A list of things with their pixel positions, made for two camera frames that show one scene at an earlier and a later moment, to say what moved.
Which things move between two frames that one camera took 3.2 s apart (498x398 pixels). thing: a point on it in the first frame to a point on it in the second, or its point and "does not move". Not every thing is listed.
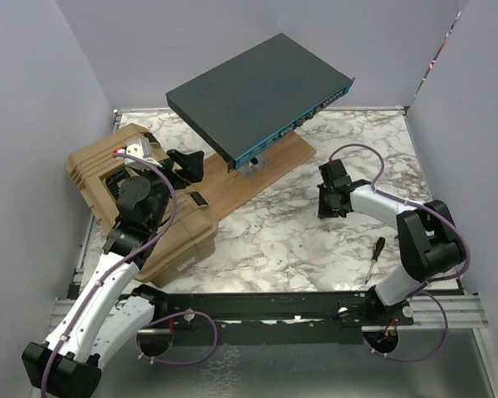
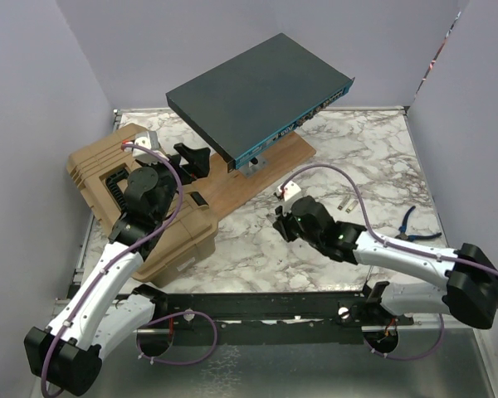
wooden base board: (220, 188) does not move
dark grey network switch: (258, 97) does not move
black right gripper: (323, 211) to (283, 217)
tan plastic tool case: (187, 231) does not move
